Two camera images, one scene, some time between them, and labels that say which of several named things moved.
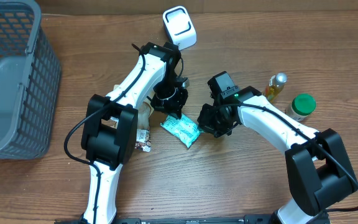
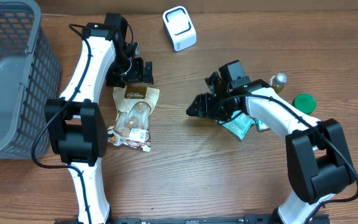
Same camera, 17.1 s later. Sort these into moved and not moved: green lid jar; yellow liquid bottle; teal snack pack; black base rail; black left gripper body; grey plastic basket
Moved: black left gripper body; teal snack pack
Not moved: grey plastic basket; green lid jar; yellow liquid bottle; black base rail
